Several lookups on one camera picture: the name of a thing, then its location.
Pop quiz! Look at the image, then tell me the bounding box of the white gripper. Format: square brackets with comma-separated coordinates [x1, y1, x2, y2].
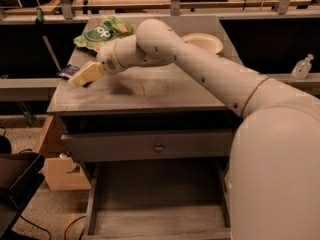
[68, 40, 125, 87]

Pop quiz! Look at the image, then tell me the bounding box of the dark blue rxbar wrapper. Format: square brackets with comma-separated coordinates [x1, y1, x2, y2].
[57, 64, 80, 79]

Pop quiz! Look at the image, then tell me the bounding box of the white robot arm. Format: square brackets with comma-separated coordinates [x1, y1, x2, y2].
[71, 19, 320, 240]

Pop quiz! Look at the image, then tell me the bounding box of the round metal drawer knob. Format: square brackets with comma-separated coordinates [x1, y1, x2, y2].
[154, 143, 164, 153]

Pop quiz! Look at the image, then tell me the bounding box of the grey top drawer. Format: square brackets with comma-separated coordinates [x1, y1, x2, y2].
[61, 129, 232, 162]

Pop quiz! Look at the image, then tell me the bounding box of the grey open middle drawer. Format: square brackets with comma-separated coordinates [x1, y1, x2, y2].
[82, 158, 231, 240]

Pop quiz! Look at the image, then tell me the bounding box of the green chip bag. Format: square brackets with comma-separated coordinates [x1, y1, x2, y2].
[73, 16, 134, 51]

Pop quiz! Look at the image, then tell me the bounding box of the cardboard box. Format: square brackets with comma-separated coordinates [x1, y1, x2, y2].
[33, 116, 91, 191]

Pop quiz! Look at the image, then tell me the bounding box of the white paper bowl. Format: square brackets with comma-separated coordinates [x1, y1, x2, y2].
[182, 33, 223, 54]

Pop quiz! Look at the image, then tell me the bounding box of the black tray bin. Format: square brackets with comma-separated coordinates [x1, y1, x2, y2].
[0, 152, 45, 240]

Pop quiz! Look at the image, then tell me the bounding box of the clear sanitizer bottle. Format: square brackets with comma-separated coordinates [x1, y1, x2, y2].
[292, 54, 314, 80]

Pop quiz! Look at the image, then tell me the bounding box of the green handled tool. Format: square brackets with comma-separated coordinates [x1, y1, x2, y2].
[35, 7, 61, 71]

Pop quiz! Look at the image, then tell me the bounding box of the black floor cable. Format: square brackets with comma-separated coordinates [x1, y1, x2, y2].
[19, 213, 87, 240]

